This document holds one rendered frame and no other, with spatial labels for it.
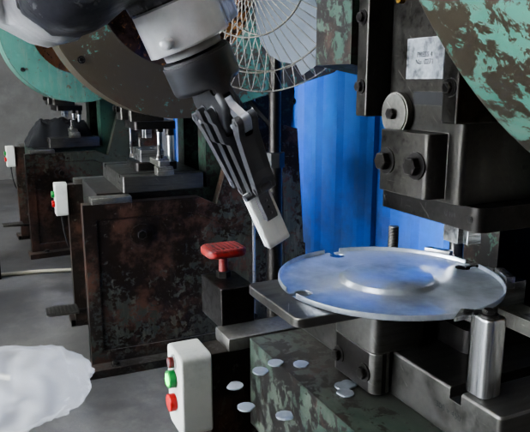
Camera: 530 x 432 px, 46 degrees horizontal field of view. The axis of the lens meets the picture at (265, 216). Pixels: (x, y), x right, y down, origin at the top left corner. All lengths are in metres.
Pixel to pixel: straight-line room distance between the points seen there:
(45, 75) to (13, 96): 3.56
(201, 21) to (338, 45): 0.32
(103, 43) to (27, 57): 1.72
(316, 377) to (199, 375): 0.21
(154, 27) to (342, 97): 2.63
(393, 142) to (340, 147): 2.42
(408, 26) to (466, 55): 0.41
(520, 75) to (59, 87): 3.39
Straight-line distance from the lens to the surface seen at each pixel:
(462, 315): 0.72
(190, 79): 0.64
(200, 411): 1.02
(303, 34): 1.54
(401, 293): 0.78
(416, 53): 0.84
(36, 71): 3.69
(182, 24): 0.63
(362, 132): 3.06
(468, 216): 0.78
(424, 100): 0.82
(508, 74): 0.44
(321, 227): 3.49
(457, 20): 0.43
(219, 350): 1.01
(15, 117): 7.26
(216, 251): 1.04
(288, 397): 0.90
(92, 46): 1.99
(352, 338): 0.83
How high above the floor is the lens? 1.04
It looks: 12 degrees down
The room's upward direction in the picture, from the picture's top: straight up
